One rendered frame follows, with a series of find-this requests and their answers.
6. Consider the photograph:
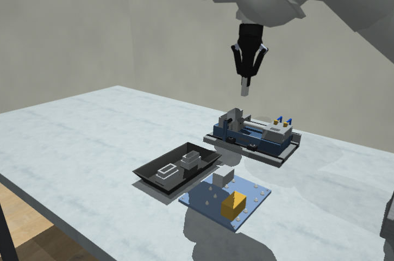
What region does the yellow rectangular block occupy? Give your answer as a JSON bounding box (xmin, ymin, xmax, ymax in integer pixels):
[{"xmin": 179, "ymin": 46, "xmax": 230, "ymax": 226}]
[{"xmin": 221, "ymin": 191, "xmax": 247, "ymax": 221}]

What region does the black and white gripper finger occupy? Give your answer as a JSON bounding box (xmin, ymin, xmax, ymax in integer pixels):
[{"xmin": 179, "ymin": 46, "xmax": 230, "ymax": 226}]
[
  {"xmin": 243, "ymin": 43, "xmax": 268, "ymax": 97},
  {"xmin": 231, "ymin": 42, "xmax": 248, "ymax": 96}
]

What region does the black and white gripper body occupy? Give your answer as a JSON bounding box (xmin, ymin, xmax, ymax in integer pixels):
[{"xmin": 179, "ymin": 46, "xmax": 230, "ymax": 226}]
[{"xmin": 237, "ymin": 23, "xmax": 264, "ymax": 54}]

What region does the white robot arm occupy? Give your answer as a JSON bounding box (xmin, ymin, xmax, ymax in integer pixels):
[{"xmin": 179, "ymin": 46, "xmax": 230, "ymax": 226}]
[{"xmin": 213, "ymin": 0, "xmax": 394, "ymax": 64}]

